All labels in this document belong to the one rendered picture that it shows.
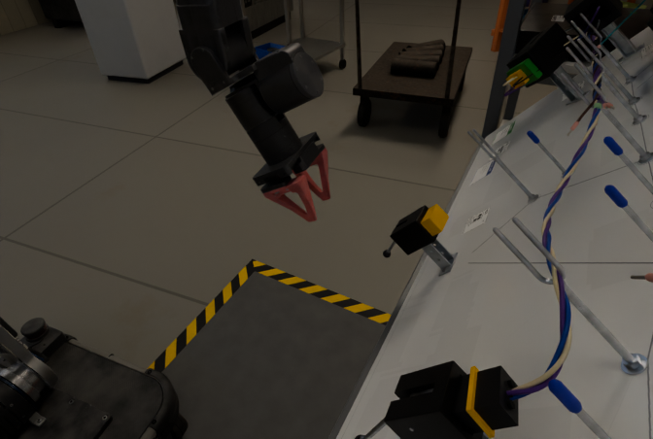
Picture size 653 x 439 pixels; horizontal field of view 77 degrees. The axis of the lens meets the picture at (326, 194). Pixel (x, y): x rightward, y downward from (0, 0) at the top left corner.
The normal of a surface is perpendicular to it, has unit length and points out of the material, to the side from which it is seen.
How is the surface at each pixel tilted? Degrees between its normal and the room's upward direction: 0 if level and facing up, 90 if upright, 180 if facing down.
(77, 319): 0
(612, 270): 50
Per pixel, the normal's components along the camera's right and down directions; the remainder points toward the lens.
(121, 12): -0.31, 0.57
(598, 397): -0.69, -0.72
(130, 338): -0.04, -0.81
